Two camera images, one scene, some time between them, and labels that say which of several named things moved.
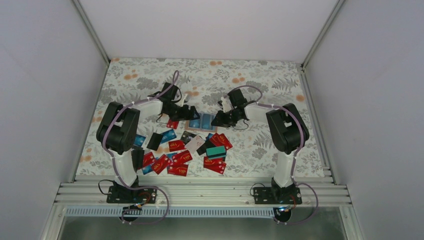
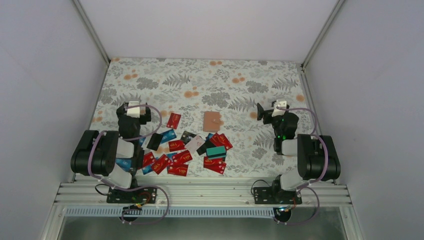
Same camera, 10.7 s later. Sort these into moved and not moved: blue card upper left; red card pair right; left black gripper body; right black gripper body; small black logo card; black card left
Moved: right black gripper body; left black gripper body
Not moved: black card left; blue card upper left; red card pair right; small black logo card
